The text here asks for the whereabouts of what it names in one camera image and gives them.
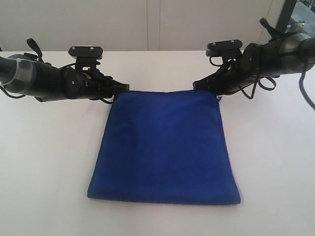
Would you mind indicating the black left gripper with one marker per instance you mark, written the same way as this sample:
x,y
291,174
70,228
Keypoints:
x,y
91,84

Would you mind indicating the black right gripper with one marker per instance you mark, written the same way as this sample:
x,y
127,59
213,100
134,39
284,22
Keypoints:
x,y
238,75

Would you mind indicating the blue towel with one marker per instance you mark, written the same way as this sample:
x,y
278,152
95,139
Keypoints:
x,y
164,147

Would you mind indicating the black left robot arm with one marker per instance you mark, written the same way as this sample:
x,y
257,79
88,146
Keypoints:
x,y
21,76

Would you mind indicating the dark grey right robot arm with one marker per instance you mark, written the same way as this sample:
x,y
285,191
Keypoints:
x,y
288,55

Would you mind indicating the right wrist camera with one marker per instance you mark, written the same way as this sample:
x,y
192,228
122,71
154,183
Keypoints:
x,y
226,50

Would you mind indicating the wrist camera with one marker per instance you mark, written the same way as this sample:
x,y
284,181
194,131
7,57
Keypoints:
x,y
86,57
226,50

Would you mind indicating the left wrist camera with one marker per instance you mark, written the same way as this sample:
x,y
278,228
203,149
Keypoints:
x,y
86,57

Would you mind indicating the dark window frame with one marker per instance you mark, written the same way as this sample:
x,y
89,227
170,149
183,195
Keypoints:
x,y
285,14

